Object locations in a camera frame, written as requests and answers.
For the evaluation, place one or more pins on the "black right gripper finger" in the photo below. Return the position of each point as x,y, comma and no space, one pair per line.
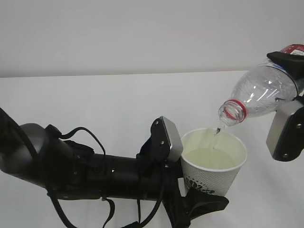
293,65

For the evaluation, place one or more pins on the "white paper cup green logo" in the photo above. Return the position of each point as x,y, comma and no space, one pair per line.
211,161

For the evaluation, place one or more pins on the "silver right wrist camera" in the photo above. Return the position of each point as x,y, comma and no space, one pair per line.
285,140

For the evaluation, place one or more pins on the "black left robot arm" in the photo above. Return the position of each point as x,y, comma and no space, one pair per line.
71,171

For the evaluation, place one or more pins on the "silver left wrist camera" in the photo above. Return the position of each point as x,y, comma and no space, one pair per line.
164,143

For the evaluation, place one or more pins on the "clear water bottle red label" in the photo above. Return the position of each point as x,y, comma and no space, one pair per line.
259,91

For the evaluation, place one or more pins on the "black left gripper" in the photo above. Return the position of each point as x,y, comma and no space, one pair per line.
159,183

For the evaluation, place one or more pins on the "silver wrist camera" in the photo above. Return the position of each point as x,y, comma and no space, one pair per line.
285,140
164,143

